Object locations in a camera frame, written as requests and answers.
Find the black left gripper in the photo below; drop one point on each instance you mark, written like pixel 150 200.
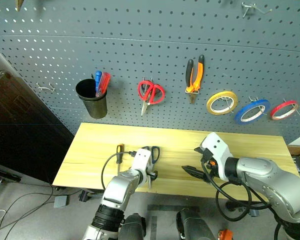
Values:
pixel 151 175

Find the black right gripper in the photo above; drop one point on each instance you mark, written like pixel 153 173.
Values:
pixel 210 170

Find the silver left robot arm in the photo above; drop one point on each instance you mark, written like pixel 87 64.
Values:
pixel 120 187

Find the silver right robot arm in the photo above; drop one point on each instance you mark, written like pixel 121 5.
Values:
pixel 265 180

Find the black floor tape strip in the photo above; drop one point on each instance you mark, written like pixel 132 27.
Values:
pixel 153 228
pixel 172 208

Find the yellow tape roll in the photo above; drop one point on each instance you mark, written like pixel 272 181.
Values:
pixel 209 102

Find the blue tape roll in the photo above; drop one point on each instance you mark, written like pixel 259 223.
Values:
pixel 238 115

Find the metal pegboard hook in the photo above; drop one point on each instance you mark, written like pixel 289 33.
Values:
pixel 255 7
pixel 296 109
pixel 252 100
pixel 50 87
pixel 151 80
pixel 225 99

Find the red tape roll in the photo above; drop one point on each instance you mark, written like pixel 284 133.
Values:
pixel 273 113

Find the grey metal pegboard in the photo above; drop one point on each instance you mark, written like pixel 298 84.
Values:
pixel 165 37

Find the yellow black screwdriver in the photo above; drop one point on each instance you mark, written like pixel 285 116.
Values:
pixel 119 150

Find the dark rounded shape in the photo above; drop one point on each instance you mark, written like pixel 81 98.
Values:
pixel 193 225
pixel 132 227

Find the black table foot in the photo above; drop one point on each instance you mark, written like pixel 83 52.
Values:
pixel 90 195
pixel 240 207

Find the orange robot part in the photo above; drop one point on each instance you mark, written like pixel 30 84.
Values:
pixel 225 235

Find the black metal cup holder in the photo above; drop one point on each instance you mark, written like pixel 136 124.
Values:
pixel 97 107

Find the orange black pliers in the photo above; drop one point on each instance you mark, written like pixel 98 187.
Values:
pixel 200 72

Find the grey floor block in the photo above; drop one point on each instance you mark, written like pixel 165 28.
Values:
pixel 61 202

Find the cardboard box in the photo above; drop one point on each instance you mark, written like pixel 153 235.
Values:
pixel 298 150

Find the dark wooden cabinet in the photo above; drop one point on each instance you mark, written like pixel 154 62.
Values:
pixel 20 125

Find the brown pointed tool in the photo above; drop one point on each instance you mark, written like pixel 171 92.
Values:
pixel 19 5

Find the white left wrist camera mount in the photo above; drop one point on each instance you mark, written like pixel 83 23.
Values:
pixel 141 160

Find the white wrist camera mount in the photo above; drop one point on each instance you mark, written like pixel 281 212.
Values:
pixel 141 160
pixel 220 147

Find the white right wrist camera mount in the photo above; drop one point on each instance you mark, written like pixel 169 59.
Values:
pixel 220 147

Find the black equipment frame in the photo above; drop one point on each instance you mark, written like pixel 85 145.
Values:
pixel 5 175

